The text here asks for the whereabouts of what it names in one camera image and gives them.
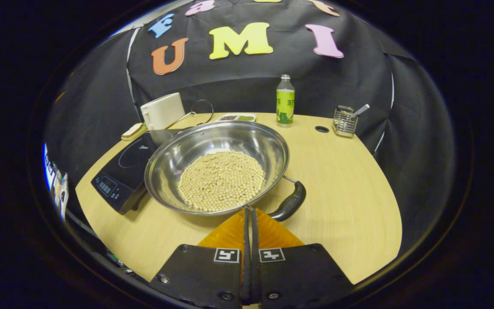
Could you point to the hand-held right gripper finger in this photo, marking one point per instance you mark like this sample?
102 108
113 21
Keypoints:
255 266
246 257

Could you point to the pile of soybeans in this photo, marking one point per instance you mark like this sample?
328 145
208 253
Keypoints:
221 180

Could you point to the stainless steel pot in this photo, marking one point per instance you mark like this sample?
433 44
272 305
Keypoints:
212 137

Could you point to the black induction cooktop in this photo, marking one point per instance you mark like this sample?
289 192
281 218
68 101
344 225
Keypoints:
122 171

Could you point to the white divided dish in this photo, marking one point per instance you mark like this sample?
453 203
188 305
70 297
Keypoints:
236 117

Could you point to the black table grommet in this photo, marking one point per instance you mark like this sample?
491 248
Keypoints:
321 129

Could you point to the green label drink bottle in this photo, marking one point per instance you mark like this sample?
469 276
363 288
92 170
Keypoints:
285 107

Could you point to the small rectangular plate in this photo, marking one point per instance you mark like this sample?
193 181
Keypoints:
137 134

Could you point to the white toaster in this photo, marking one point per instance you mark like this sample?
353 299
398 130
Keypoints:
163 111

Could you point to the sandwich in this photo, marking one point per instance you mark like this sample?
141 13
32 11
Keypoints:
132 130

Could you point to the black backdrop cloth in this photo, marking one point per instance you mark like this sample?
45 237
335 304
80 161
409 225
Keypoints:
230 86

